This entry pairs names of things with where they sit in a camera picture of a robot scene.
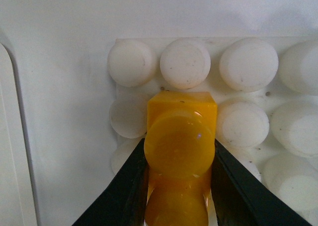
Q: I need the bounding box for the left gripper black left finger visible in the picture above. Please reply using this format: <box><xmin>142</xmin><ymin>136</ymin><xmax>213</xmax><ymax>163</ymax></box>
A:
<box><xmin>73</xmin><ymin>139</ymin><xmax>149</xmax><ymax>226</ymax></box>

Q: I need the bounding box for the yellow studded block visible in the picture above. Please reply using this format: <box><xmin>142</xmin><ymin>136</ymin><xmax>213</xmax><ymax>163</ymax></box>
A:
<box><xmin>144</xmin><ymin>91</ymin><xmax>217</xmax><ymax>226</ymax></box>

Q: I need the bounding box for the white studded base plate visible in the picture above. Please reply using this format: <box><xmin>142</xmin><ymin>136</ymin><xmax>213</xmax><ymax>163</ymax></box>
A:
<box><xmin>107</xmin><ymin>37</ymin><xmax>318</xmax><ymax>226</ymax></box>

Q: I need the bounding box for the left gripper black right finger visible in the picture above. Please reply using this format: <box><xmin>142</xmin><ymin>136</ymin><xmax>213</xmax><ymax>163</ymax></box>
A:
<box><xmin>211</xmin><ymin>141</ymin><xmax>309</xmax><ymax>226</ymax></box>

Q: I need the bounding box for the white desk lamp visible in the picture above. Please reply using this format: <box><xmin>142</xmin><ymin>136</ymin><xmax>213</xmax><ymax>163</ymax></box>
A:
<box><xmin>0</xmin><ymin>30</ymin><xmax>39</xmax><ymax>226</ymax></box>

